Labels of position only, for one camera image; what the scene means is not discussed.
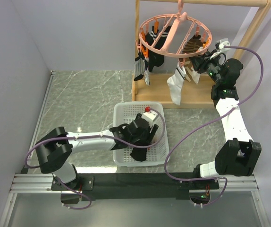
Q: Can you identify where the white sock with black stripes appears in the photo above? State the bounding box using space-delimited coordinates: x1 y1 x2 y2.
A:
167 63 186 105

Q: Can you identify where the aluminium rail frame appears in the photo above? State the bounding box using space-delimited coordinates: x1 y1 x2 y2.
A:
0 173 270 227

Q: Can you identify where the wooden hanger rack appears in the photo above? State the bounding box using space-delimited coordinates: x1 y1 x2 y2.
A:
131 0 271 109

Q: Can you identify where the hanging brown striped sock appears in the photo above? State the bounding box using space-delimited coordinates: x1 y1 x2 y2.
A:
181 35 204 82

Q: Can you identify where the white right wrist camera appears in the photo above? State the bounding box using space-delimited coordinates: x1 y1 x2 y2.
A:
210 38 230 59

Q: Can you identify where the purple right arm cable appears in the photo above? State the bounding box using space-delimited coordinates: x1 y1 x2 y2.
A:
164 46 265 208

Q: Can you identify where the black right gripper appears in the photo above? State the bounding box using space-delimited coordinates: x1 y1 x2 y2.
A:
188 50 222 85

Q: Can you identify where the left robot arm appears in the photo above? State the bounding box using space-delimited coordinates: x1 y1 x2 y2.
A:
36 116 159 190

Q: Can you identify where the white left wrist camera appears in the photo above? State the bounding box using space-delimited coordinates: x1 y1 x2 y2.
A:
141 106 159 127

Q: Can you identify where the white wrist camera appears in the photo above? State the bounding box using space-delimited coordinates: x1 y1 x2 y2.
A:
210 38 230 59
141 106 159 127

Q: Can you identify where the white plastic laundry basket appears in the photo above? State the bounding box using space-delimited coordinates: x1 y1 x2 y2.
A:
113 101 169 167

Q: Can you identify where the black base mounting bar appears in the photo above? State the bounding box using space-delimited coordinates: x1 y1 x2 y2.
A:
51 173 219 201

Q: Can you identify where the hanging black white striped sock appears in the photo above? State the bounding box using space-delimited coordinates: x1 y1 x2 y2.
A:
134 52 150 86

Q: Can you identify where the pink round clip hanger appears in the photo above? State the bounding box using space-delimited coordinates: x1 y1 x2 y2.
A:
135 0 212 59

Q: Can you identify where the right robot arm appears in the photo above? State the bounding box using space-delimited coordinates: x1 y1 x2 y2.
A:
190 52 262 189

